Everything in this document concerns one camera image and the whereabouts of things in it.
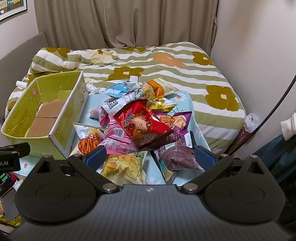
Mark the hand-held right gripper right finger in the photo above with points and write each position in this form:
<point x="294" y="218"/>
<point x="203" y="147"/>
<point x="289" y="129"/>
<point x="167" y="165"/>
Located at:
<point x="204" y="158"/>

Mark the mauve snack packet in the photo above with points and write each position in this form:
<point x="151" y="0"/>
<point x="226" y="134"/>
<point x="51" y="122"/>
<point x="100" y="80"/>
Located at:
<point x="178" y="160"/>

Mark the silver potato chips packet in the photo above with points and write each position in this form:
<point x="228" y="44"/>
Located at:
<point x="141" y="90"/>

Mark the red snack packet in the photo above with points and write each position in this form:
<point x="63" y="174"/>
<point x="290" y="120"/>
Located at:
<point x="138" y="125"/>

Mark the gold snack packet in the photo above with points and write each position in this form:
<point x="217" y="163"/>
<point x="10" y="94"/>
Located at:
<point x="161" y="105"/>

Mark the white orange-sticks snack packet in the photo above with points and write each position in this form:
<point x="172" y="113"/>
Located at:
<point x="87" y="141"/>

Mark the blue and white snack packet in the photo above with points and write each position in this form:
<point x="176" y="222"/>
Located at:
<point x="118" y="89"/>

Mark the yellow-green cardboard box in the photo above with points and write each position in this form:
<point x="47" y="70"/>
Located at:
<point x="64" y="120"/>

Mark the grey bed headboard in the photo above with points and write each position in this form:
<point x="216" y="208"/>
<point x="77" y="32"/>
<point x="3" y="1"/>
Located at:
<point x="20" y="53"/>

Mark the white labelled snack packet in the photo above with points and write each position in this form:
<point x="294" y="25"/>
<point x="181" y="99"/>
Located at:
<point x="115" y="105"/>

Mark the beige curtain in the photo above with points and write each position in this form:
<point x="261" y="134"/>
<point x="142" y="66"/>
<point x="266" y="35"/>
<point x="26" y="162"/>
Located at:
<point x="129" y="23"/>

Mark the yellow snack packet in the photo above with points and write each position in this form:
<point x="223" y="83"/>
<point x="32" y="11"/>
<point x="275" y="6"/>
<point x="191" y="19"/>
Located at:
<point x="124" y="166"/>

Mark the brown patterned bin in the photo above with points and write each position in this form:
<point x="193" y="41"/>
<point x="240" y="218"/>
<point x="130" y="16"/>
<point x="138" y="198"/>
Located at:
<point x="241" y="141"/>

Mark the white plastic bag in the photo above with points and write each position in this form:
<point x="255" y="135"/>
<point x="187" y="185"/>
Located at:
<point x="251" y="121"/>

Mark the person's blue jeans leg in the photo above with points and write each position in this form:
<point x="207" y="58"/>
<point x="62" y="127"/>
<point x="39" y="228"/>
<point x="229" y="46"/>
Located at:
<point x="277" y="153"/>

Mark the violet snack packet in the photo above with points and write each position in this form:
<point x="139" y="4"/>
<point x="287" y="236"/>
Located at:
<point x="181" y="120"/>

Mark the light blue daisy cushion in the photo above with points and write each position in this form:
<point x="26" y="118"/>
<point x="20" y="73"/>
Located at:
<point x="187" y="104"/>

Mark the striped floral duvet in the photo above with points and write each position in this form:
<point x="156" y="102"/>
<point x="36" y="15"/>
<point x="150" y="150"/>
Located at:
<point x="161" y="62"/>

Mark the framed wall poster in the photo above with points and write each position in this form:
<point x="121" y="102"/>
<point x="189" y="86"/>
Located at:
<point x="11" y="8"/>

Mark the orange and cream snack packet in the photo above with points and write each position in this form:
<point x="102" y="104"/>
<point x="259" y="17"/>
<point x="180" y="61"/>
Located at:
<point x="159" y="87"/>

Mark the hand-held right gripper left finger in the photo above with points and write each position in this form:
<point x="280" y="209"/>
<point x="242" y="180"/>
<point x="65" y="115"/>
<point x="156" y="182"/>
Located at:
<point x="96" y="155"/>

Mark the pink striped snack packet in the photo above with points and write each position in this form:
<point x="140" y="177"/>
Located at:
<point x="115" y="139"/>

